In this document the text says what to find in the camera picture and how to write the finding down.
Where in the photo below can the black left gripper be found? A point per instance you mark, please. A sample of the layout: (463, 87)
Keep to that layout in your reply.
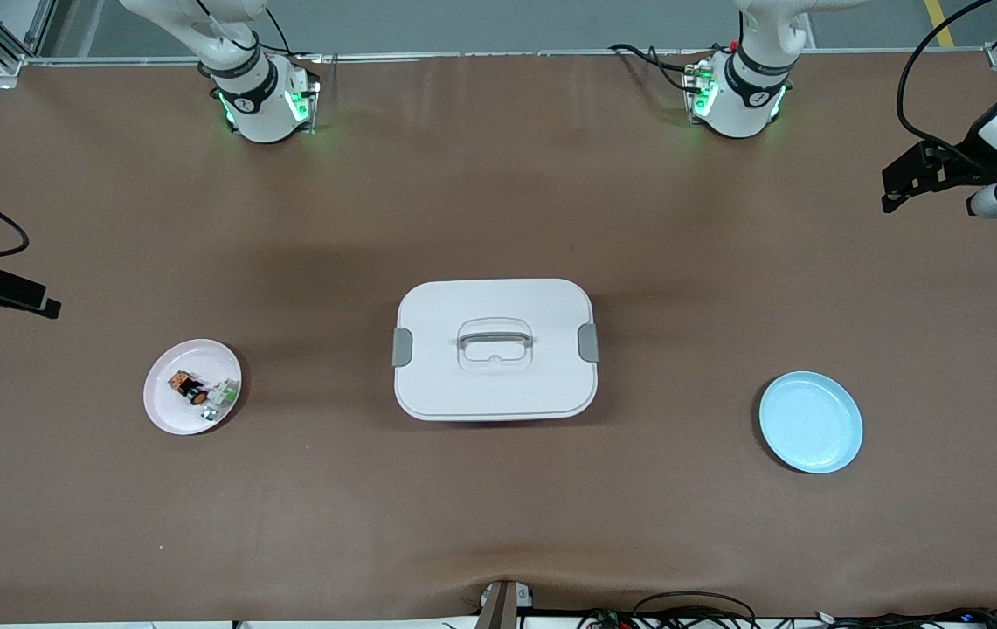
(968, 162)

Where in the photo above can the orange and black push-button switch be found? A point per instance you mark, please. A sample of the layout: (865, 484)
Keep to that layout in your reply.
(190, 389)

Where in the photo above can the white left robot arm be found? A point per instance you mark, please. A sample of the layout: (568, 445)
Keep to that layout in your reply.
(751, 96)

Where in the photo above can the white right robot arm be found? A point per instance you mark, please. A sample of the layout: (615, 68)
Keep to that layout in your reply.
(258, 105)

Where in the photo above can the pink round plate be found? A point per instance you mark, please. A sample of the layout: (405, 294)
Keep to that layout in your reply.
(168, 415)

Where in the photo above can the light blue round plate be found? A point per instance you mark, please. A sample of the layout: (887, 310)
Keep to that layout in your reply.
(813, 424)

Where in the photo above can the white lidded storage box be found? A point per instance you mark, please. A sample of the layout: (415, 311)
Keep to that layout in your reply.
(498, 393)

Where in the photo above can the green and white switch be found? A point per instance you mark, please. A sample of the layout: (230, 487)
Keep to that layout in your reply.
(223, 402)

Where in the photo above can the camera mount post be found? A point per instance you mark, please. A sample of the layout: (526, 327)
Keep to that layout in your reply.
(500, 607)

